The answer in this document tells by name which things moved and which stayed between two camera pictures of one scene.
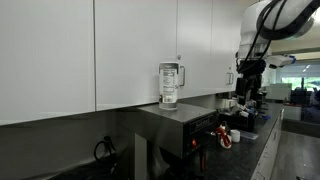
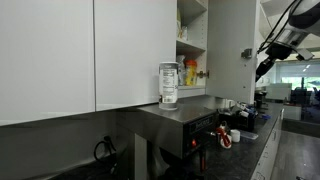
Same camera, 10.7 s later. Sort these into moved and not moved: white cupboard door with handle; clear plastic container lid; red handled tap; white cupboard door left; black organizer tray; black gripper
Moved: black gripper; white cupboard door with handle
Not moved: white cupboard door left; clear plastic container lid; black organizer tray; red handled tap
